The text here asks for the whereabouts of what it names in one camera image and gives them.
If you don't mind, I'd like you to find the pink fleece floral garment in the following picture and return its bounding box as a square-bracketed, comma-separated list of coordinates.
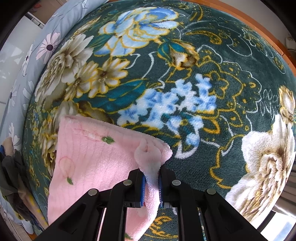
[47, 115, 172, 240]

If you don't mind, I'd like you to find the teal floral plush blanket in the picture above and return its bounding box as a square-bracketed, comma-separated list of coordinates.
[22, 1, 295, 227]

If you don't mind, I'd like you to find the dark grey garment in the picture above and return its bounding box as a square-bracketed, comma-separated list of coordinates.
[1, 150, 31, 221]

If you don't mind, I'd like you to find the grey-blue floral bedsheet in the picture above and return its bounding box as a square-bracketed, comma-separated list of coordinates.
[1, 1, 106, 240]

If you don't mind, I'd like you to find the orange wooden bed frame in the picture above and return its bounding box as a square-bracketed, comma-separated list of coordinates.
[192, 0, 295, 73]

